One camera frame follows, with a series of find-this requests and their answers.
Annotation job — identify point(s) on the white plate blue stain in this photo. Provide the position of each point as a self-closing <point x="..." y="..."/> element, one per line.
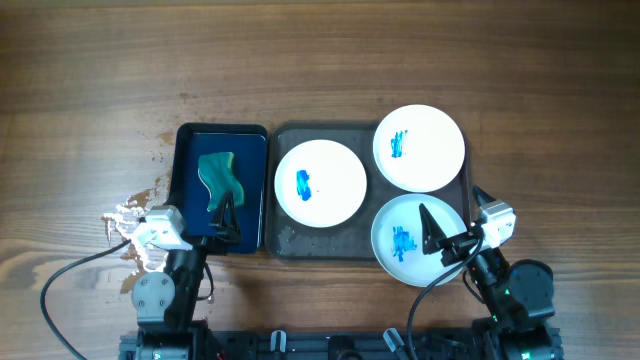
<point x="320" y="183"/>

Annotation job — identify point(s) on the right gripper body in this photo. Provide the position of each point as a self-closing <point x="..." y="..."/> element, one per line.
<point x="458" y="247"/>

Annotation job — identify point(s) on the blue rectangular water tray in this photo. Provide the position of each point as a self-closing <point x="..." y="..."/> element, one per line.
<point x="248" y="143"/>

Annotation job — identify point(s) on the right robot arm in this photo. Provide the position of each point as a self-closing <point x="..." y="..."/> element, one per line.
<point x="518" y="295"/>

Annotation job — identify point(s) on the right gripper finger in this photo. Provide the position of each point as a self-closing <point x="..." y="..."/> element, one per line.
<point x="432" y="233"/>
<point x="481" y="197"/>

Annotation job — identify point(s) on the green yellow sponge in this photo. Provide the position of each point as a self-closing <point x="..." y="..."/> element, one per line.
<point x="216" y="174"/>

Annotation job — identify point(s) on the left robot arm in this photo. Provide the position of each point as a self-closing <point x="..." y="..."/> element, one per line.
<point x="165" y="300"/>

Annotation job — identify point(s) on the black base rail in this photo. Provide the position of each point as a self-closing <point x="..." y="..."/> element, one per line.
<point x="434" y="344"/>

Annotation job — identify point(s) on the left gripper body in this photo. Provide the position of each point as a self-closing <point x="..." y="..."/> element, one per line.
<point x="216" y="245"/>

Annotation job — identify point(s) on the dark brown serving tray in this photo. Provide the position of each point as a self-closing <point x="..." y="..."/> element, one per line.
<point x="287" y="239"/>

